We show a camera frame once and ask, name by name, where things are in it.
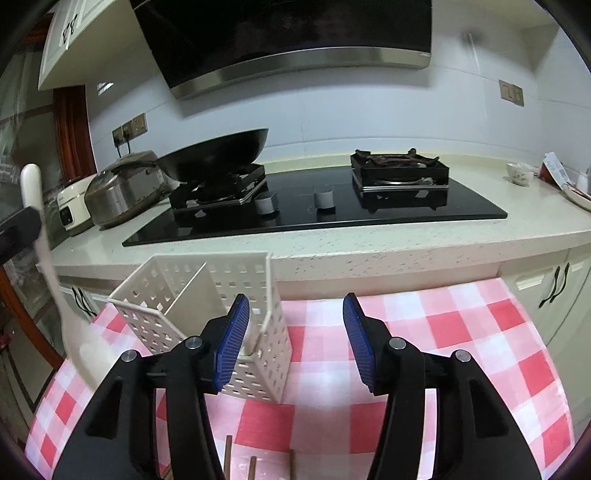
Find black cabinet handles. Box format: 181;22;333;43
71;287;98;318
539;263;573;308

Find red brown wooden door frame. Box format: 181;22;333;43
53;85;99;182

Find black glass gas cooktop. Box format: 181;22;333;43
122;173;509;247

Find paper packet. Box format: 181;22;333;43
540;152;574;190

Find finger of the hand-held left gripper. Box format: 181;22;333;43
0;206;41;264

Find white cabinet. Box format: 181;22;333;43
501;249;591;418
58;276;122;326
38;0;139;90

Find small white cup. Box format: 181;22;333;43
506;162;534;188

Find wooden framed glass door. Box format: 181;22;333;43
0;46;68;416

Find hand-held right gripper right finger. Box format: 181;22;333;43
342;293;542;480

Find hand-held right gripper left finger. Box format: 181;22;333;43
52;294;251;480

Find black wok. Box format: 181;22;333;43
157;128;269;183

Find white upper cabinet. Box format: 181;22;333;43
38;0;139;90

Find white kitchen appliance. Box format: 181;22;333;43
55;175;100;236

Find white lower cabinet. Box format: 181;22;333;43
58;276;122;326
501;249;591;418

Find red white checked tablecloth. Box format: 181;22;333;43
25;277;575;480

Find black burner grate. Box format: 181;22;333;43
168;164;269;214
350;148;450;197

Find silver rice cooker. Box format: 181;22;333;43
84;151;169;229

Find black range hood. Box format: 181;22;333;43
130;0;433;100

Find gold wall switch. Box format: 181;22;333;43
499;79;525;107

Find white perforated utensil basket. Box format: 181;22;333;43
107;250;294;403

